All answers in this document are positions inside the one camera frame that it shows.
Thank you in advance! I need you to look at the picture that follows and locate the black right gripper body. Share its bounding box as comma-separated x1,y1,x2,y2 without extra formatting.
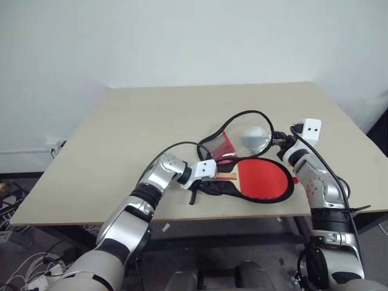
276,134,297,159

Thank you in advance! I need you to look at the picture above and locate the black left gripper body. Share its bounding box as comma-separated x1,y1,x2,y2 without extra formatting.
193,177,215,193

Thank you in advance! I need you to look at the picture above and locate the red table tennis paddle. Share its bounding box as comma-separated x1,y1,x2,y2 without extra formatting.
216,157,289,200

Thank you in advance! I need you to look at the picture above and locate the black clear paddle case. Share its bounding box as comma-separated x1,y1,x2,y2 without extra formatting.
196,110,299,204

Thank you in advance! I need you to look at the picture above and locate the dark grey rounded shape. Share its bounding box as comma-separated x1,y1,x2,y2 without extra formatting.
235,259,275,291
171,263,204,291

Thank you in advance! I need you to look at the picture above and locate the dark panel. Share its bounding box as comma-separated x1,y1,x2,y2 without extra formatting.
365,105,388,136

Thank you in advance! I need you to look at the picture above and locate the white power strip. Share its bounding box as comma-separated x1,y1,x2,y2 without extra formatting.
24,272,51,289

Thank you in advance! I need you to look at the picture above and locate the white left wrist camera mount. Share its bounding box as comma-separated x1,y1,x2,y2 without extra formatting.
181,159,219,191

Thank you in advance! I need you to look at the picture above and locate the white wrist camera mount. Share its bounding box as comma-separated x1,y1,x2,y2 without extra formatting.
181,159,219,191
281,118,323,162

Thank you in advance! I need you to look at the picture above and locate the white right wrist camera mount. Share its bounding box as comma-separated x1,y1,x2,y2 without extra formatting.
281,118,323,162

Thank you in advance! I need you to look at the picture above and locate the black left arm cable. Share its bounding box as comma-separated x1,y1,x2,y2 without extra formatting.
144,140,215,173

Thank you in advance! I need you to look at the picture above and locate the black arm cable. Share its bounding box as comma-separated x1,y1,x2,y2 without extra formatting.
144,140,215,173
290,122,364,286

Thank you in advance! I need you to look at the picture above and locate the grey metal table frame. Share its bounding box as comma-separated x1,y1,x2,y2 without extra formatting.
81,215,388,253

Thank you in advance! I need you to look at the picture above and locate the black cable tie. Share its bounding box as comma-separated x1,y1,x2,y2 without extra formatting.
345,204,372,215

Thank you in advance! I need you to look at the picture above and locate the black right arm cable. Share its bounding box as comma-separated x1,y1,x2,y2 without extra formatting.
290,122,364,286

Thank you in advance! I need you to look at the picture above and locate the white wall outlet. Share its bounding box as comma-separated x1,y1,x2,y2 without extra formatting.
45,138,67,158

